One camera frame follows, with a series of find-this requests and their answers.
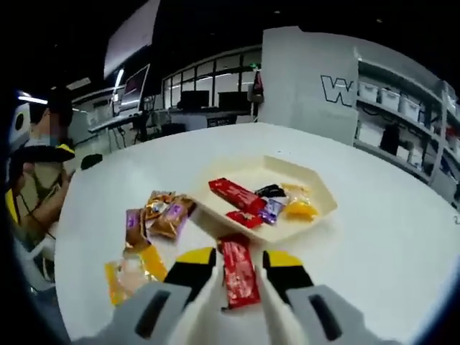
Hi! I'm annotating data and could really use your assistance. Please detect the black cookie packet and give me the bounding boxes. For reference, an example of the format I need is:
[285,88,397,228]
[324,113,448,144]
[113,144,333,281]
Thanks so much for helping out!
[254,183,288,199]

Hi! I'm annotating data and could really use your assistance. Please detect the white cartons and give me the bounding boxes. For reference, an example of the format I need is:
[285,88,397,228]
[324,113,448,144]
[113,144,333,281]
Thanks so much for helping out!
[357,125,382,147]

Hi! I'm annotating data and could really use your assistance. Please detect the black monitor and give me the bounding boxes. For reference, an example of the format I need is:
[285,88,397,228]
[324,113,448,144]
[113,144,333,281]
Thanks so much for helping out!
[181,90,210,109]
[218,91,251,109]

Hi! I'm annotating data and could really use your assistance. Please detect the white office desk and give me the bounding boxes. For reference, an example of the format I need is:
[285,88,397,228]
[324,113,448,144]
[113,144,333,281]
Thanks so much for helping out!
[88,111,144,152]

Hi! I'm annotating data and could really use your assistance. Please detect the shiny orange snack packet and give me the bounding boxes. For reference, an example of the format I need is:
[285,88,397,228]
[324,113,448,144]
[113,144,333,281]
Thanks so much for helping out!
[143,190,177,224]

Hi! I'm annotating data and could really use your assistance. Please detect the black backpack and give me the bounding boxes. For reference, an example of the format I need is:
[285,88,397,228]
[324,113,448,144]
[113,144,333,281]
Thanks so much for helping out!
[379,124,400,155]

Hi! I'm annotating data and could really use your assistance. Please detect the small red snack packet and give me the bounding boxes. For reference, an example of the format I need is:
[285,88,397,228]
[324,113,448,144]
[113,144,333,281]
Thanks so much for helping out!
[226,210,265,230]

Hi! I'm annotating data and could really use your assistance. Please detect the large white hanging screen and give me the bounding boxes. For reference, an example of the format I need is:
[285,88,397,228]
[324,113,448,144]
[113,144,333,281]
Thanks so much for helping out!
[103,0,162,79]

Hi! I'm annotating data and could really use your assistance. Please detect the beige hexagonal container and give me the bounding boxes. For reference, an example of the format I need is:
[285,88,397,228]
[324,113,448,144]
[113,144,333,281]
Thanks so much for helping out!
[189,154,339,246]

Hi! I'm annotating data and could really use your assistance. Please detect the group of white storage bins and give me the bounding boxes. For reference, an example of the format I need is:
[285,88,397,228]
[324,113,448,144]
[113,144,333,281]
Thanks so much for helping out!
[358,80,460,152]

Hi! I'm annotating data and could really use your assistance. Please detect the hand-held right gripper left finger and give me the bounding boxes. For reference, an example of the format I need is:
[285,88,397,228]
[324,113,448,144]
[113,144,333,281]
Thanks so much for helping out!
[70,247,218,345]

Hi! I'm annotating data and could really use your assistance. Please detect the red hanging bag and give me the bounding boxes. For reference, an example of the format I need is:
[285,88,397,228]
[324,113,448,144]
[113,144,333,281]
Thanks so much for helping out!
[247,71,265,104]

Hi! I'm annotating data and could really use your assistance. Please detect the long red wafer bar packet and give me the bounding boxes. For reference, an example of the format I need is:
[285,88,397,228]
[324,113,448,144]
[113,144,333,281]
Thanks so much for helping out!
[217,233,262,310]
[208,178,267,213]

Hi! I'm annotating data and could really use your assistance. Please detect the pink lit monitor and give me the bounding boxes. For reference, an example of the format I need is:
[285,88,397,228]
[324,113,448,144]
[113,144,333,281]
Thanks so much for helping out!
[120,64,151,111]

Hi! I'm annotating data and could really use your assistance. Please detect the grey metal shelving rack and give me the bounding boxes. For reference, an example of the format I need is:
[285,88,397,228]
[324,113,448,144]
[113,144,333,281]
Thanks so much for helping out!
[354,48,460,209]

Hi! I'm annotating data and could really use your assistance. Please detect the purple snack packet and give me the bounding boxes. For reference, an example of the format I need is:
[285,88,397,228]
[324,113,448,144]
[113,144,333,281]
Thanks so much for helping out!
[257,198,285,227]

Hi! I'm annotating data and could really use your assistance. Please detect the bright ceiling light bar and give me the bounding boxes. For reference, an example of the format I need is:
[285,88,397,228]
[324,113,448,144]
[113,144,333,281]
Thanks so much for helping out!
[17,91,48,106]

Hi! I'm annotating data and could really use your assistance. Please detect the brown packet with purple label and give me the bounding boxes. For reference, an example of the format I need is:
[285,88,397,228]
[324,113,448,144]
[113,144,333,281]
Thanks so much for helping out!
[149,195,197,240]
[124,209,152,252]

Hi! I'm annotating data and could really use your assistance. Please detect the yellow clear snack packet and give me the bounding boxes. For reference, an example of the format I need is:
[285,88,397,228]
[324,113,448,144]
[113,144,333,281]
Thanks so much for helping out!
[104,245,168,306]
[280,183,312,198]
[285,199,319,221]

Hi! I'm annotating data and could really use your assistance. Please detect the grey desk counter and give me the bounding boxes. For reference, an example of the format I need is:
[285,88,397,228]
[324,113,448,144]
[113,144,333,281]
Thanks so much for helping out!
[168,107,252,132]

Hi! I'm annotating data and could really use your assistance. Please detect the small black device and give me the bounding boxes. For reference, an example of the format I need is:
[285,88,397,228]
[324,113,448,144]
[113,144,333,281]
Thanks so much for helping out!
[80,153,104,170]

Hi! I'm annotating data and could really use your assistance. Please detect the white chair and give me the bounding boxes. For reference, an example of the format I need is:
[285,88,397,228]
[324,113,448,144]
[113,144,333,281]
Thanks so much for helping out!
[21,235,57,288]

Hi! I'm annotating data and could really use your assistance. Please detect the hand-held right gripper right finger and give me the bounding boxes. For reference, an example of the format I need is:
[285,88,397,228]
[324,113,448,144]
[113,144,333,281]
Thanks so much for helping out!
[262,249,402,345]

